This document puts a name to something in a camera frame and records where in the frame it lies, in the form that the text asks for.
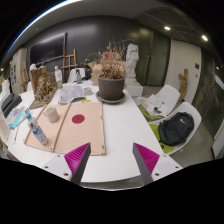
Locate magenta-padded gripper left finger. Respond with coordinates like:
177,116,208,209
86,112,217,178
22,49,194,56
42,142,92,185

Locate wooden figure sculpture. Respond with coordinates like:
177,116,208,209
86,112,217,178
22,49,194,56
178,68,189,103

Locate printed newspaper sheet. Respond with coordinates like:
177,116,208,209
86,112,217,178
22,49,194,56
58,83,86,104

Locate white blue-capped drink bottle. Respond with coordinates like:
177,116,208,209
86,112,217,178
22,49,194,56
23,108,49,146

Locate black backpack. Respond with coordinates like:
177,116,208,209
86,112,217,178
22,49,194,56
157,111,195,147

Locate white display board with pictures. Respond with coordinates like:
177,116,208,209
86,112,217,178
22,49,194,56
9,48,29,94

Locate brown cardboard box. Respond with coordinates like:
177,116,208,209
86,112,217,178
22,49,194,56
87,61,105,87

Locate white ceramic mug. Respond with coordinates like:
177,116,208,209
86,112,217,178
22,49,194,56
43,105,60,124

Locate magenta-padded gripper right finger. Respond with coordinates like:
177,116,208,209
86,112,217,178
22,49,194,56
132,142,184,186

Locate white shell chair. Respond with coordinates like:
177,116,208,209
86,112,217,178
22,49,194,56
138,84,181,121
148,101,203,156
68,68,86,84

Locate colourful book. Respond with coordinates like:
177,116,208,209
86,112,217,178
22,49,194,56
6,106,27,130

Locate grey pot with dried plant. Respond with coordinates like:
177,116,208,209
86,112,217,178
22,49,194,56
97,39,129,101

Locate lime green seat cushion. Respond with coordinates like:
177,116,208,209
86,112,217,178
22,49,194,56
138,105,161,122
148,123,174,154

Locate flat round red coaster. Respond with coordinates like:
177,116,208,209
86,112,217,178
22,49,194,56
71,113,86,125

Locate beige wooden-framed drawing board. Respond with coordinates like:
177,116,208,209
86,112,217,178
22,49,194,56
23,101,107,156

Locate dark wall screen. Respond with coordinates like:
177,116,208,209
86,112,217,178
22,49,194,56
29,32,67,66

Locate white canvas panel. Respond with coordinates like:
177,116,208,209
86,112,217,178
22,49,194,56
0,108,11,141

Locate wooden easel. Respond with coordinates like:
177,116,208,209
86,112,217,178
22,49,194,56
19,61,29,91
61,48,79,83

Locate grey round pot saucer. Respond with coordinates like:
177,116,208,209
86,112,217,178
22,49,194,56
95,90,127,105

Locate loose papers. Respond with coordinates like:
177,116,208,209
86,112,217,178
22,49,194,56
141,94,168,118

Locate clear glass bottle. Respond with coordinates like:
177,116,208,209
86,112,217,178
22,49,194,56
75,69,83,84

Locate golden relief sculpture on wood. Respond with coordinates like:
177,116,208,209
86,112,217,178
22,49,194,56
29,66,58,110

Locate white plinth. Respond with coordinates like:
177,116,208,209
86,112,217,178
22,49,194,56
124,77,144,98

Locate small white cup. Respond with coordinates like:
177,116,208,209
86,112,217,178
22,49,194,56
83,86,93,97

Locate white plaster torso statue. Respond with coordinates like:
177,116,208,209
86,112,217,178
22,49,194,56
124,43,140,79

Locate thin red-tipped stick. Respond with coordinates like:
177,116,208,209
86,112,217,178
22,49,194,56
13,124,21,145

